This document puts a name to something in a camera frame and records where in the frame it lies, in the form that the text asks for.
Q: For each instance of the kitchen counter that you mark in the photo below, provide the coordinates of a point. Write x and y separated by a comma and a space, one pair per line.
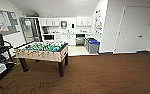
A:
66, 39

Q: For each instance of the grey bin black lid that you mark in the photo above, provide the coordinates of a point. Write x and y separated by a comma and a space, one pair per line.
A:
85, 41

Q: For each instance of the grey bin blue lid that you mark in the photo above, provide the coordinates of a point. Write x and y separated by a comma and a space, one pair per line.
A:
94, 47

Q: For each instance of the black built-in microwave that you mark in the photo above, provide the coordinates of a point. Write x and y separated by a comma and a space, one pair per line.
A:
48, 37

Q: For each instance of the black coffee machine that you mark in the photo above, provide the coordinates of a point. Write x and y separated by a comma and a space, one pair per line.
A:
45, 30

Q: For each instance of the foosball table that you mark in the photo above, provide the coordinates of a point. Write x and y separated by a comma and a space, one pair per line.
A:
41, 55

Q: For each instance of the white door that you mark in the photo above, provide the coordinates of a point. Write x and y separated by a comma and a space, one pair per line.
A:
131, 30

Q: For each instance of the black wheeled cart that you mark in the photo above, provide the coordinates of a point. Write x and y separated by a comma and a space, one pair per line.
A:
1, 55

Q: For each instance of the black wall soap dispenser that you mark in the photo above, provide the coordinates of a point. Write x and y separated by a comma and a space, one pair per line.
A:
72, 24

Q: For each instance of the white three-door wall cabinet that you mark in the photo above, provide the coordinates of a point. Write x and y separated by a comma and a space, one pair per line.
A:
83, 21

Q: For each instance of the white kitchen wall cabinets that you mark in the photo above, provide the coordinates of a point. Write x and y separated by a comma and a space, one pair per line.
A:
49, 21

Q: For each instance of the white wall notice board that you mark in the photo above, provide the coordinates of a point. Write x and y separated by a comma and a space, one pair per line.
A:
4, 21

